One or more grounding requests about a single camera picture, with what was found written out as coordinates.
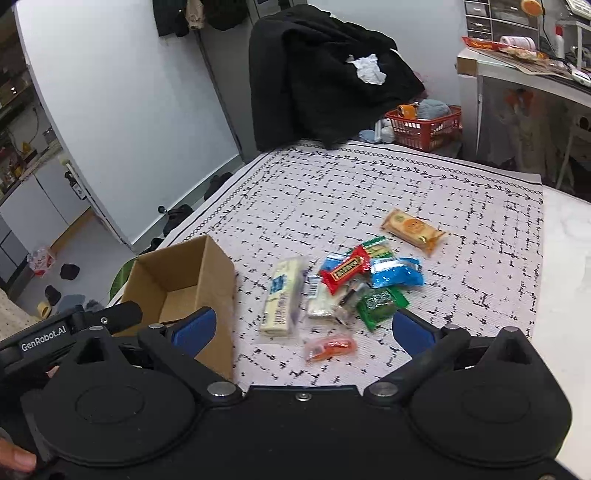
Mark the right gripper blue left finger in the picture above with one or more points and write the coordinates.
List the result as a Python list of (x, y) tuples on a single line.
[(194, 332)]

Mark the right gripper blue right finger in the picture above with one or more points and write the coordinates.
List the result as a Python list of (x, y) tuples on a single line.
[(413, 333)]

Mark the blue snack packet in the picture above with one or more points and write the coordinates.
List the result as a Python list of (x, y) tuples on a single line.
[(396, 271)]

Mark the red candy bar wrapper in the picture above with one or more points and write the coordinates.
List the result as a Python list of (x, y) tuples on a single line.
[(355, 265)]

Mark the person left hand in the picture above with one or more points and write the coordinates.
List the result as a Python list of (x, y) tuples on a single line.
[(15, 458)]

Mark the green snack packet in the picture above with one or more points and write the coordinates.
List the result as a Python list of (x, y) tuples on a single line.
[(379, 305)]

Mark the brown cardboard box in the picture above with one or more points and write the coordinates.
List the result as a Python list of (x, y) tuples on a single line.
[(171, 283)]

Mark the black sock on floor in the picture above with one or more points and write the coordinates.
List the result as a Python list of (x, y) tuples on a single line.
[(69, 271)]

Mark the cream long snack pack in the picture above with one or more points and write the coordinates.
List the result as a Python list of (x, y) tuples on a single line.
[(284, 298)]

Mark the green cartoon floor mat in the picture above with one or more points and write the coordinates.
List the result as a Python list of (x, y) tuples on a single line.
[(121, 278)]

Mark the orange small snack pack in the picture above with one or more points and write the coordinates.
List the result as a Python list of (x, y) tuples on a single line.
[(328, 347)]

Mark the green striped cracker pack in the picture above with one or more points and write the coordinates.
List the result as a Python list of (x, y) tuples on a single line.
[(378, 247)]

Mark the white clear snack pack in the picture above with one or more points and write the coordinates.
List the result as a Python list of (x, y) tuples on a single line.
[(321, 303)]

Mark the orange biscuit snack pack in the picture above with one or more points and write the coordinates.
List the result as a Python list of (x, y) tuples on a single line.
[(413, 230)]

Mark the small blue candy wrapper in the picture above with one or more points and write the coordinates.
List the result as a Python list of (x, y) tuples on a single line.
[(332, 260)]

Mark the black shoes pile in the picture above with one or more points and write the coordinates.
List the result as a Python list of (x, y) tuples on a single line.
[(174, 217)]

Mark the black slipper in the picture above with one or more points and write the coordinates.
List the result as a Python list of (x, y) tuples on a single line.
[(215, 184)]

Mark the red plastic basket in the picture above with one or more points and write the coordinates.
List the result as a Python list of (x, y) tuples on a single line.
[(426, 135)]

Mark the black coat on chair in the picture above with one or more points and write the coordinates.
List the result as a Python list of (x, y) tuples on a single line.
[(313, 76)]

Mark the white desk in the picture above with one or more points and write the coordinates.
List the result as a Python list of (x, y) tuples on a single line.
[(507, 113)]

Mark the grey door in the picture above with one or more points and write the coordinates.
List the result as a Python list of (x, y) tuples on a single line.
[(224, 42)]

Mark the hanging dark clothes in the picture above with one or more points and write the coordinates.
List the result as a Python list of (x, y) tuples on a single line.
[(179, 17)]

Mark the grey drawer organizer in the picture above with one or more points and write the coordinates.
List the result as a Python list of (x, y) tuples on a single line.
[(493, 19)]

